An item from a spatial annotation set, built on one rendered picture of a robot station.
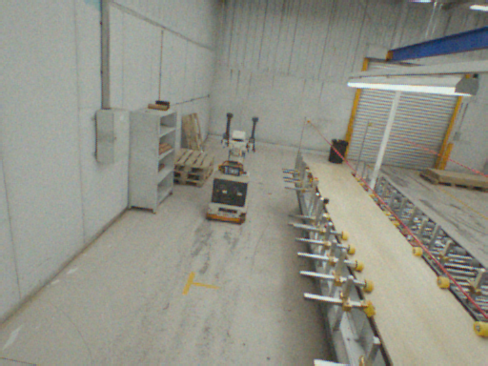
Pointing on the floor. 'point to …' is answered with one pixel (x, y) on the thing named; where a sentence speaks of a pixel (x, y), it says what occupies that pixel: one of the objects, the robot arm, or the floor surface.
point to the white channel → (416, 74)
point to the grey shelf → (143, 162)
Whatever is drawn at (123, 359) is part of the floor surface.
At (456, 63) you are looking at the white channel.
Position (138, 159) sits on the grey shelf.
